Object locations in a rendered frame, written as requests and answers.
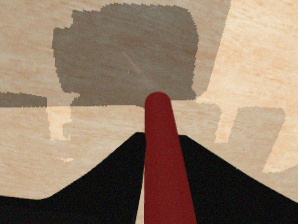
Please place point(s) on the dark red peg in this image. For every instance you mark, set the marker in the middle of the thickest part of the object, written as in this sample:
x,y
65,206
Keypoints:
x,y
167,196

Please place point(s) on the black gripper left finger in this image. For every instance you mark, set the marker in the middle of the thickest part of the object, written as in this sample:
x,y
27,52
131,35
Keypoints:
x,y
108,194

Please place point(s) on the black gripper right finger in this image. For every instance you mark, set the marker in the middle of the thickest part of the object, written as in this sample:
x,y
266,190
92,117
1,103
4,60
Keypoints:
x,y
223,195

